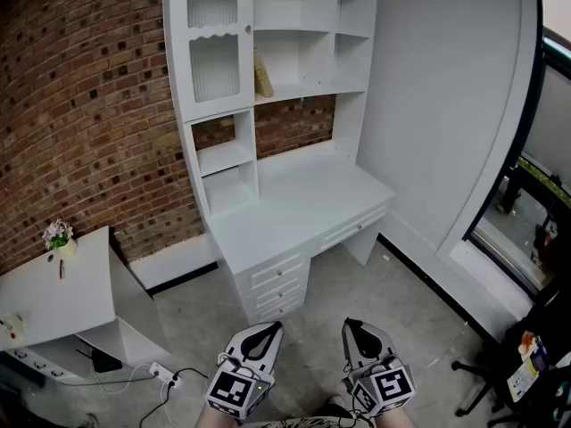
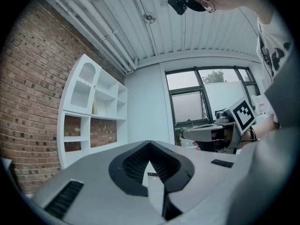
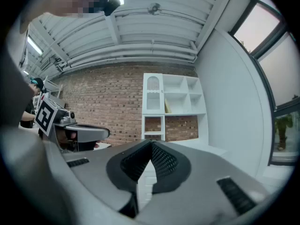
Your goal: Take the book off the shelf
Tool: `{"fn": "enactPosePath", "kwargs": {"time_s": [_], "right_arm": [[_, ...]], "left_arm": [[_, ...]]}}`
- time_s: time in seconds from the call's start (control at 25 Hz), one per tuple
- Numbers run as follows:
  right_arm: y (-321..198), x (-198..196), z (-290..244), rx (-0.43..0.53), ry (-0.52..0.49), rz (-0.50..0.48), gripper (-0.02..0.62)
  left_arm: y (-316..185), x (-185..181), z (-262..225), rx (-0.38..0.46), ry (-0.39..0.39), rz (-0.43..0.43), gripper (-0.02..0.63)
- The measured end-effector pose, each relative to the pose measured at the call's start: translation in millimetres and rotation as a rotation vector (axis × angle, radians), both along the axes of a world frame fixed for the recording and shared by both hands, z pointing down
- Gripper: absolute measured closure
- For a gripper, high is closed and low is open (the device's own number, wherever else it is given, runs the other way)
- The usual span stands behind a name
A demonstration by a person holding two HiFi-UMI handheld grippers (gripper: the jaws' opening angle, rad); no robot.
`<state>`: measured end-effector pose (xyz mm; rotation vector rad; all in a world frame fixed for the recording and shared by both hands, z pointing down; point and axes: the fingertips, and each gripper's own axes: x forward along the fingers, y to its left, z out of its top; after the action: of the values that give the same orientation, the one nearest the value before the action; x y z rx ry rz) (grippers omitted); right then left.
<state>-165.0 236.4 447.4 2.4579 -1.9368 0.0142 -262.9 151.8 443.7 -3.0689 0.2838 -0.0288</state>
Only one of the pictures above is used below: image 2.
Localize green potted plant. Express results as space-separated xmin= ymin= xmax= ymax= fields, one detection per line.
xmin=175 ymin=127 xmax=186 ymax=146

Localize black framed window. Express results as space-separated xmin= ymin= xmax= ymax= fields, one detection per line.
xmin=165 ymin=66 xmax=261 ymax=128

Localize glasses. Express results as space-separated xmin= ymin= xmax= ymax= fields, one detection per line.
xmin=200 ymin=0 xmax=218 ymax=14

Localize white board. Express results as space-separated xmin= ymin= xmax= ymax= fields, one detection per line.
xmin=203 ymin=80 xmax=249 ymax=124

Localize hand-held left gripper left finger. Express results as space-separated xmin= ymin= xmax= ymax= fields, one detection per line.
xmin=32 ymin=140 xmax=165 ymax=225

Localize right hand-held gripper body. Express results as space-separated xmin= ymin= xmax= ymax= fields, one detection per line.
xmin=210 ymin=97 xmax=257 ymax=154

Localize black head-worn camera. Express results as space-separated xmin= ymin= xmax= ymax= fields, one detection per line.
xmin=167 ymin=0 xmax=207 ymax=15

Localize white shelving cabinet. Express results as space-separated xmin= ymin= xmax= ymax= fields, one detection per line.
xmin=57 ymin=53 xmax=128 ymax=171

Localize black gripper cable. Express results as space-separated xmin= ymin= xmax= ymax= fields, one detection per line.
xmin=248 ymin=126 xmax=259 ymax=142

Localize white ceiling pipe bundle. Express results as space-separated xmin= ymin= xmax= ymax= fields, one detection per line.
xmin=44 ymin=0 xmax=139 ymax=74

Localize person's right forearm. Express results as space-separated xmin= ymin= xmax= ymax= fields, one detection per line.
xmin=241 ymin=117 xmax=281 ymax=145

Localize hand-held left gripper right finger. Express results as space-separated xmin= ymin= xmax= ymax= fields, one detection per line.
xmin=150 ymin=140 xmax=240 ymax=221

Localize white ribbed glass cabinet door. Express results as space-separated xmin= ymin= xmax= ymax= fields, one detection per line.
xmin=62 ymin=54 xmax=102 ymax=116

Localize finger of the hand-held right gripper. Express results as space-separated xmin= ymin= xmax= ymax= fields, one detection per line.
xmin=183 ymin=125 xmax=223 ymax=142

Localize white printed t-shirt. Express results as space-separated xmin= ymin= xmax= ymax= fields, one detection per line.
xmin=256 ymin=14 xmax=295 ymax=123

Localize round ceiling fixture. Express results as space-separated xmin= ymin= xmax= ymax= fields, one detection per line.
xmin=142 ymin=12 xmax=157 ymax=24

